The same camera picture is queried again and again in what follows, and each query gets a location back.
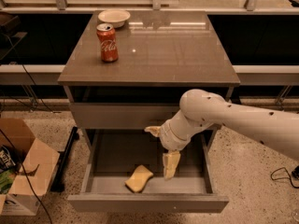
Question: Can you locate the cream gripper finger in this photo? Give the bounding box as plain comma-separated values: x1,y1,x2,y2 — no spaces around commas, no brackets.
144,126,161,137
163,151,180,180

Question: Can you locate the closed grey top drawer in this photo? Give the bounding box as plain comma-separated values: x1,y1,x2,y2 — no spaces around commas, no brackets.
70,103,178,130

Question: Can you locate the black cable on left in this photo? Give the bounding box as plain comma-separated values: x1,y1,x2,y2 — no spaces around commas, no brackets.
0,35,54,224

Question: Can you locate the open grey middle drawer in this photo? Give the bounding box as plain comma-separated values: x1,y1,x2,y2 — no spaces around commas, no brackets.
68,130,229,213

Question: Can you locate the cardboard box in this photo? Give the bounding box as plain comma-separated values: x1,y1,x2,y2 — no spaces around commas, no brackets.
0,119,59,216

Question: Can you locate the red cola can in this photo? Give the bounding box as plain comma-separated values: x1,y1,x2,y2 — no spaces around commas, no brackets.
96,23,119,63

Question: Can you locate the black cable on right floor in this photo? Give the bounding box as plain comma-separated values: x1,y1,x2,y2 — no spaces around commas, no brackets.
269,166,299,189

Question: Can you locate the grey drawer cabinet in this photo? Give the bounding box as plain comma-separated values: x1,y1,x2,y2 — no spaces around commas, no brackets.
57,10,241,147

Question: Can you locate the green snack packet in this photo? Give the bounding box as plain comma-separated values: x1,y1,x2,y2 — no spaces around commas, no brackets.
0,147,16,194

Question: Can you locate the white bowl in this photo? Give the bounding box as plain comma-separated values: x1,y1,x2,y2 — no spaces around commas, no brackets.
98,9,131,28

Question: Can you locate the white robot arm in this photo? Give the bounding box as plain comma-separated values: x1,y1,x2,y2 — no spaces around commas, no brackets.
145,89,299,180

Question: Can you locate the yellow sponge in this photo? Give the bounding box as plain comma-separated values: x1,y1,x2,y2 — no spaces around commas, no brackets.
125,165,153,192

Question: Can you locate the black floor bar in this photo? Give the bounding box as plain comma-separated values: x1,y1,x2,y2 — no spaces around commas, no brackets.
50,127,79,192

